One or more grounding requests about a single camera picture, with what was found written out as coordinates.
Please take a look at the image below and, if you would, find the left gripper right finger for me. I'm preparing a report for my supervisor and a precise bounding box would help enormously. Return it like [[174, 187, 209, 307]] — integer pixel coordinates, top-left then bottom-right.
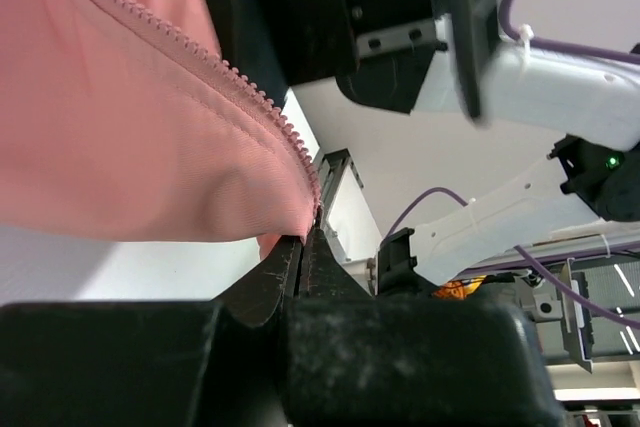
[[297, 226, 373, 305]]

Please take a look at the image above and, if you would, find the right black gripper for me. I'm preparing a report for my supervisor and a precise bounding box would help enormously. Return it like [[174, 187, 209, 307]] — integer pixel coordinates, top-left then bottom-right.
[[205, 0, 500, 123]]

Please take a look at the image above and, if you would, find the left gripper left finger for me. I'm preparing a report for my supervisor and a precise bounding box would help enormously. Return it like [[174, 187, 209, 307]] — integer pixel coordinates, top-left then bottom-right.
[[219, 236, 303, 327]]

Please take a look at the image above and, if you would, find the pink hooded zip jacket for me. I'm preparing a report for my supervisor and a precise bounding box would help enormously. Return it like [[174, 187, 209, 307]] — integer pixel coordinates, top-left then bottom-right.
[[1, 0, 319, 253]]

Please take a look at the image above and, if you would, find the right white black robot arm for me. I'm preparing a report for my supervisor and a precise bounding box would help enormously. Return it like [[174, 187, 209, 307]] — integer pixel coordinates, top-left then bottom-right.
[[205, 0, 639, 293]]

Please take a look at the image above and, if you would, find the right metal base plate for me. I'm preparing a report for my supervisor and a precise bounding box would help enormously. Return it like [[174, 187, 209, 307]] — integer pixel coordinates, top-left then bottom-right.
[[519, 256, 640, 373]]

